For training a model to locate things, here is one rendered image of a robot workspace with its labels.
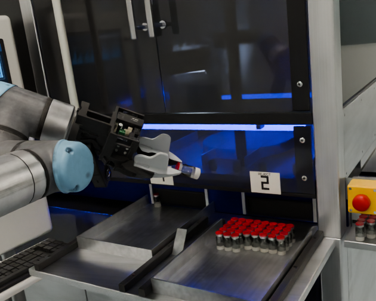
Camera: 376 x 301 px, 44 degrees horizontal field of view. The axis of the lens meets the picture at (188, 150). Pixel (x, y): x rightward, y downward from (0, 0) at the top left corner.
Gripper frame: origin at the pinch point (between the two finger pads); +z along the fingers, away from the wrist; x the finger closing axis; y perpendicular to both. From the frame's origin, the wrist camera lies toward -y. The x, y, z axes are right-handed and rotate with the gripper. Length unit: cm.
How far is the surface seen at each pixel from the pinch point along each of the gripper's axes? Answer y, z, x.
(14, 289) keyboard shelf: -68, -21, 2
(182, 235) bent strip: -33.6, 15.2, 10.0
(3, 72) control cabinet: -43, -45, 58
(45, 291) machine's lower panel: -125, -9, 31
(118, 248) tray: -43.9, 1.3, 8.0
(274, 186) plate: -17.6, 34.5, 21.8
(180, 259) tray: -31.3, 14.3, 1.4
